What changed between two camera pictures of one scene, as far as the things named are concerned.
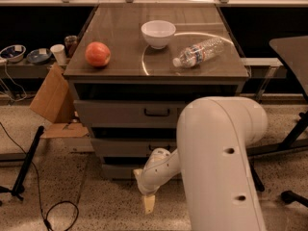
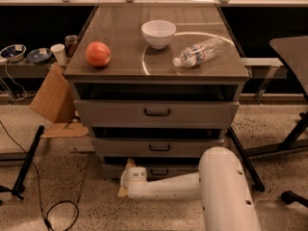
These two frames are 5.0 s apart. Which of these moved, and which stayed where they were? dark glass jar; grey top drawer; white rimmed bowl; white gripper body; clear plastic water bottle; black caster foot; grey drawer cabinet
Moved: white gripper body
Stayed: clear plastic water bottle; dark glass jar; grey top drawer; black caster foot; white rimmed bowl; grey drawer cabinet
